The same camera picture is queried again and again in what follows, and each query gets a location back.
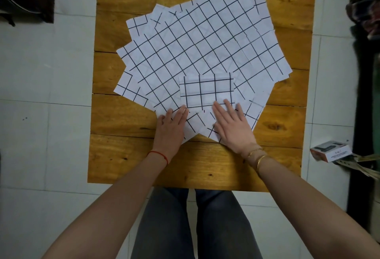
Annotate person's left hand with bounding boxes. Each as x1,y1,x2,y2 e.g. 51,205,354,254
150,105,190,163

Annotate person's right hand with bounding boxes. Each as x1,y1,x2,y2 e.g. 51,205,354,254
211,99,263,158

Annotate pile of grid cloths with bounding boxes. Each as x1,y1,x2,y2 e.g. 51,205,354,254
113,0,293,143

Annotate person's right forearm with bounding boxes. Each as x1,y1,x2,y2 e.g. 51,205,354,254
248,149,380,259

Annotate person's left forearm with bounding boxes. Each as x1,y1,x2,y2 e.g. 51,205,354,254
41,153,168,259

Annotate person's denim trousers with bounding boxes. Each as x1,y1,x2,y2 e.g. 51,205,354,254
130,187,263,259

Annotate wooden table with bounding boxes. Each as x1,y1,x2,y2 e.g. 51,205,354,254
87,0,317,193

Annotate gold bangle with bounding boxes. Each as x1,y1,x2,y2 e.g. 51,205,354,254
256,154,269,178

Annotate small white orange box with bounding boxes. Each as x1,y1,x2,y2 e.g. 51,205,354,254
310,140,353,164

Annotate long cream and denim sofa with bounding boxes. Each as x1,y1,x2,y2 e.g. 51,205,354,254
347,24,380,238

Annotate green cloth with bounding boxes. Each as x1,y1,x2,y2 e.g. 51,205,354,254
372,53,380,203

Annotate red plaid blanket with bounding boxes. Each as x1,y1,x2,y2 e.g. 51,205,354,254
346,0,380,41

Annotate red string bracelet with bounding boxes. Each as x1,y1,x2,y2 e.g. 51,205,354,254
147,151,169,166

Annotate thin gold chain bracelet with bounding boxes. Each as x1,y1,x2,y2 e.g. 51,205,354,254
247,147,265,158

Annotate beige perforated strap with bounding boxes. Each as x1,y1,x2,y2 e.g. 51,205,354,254
335,154,380,181

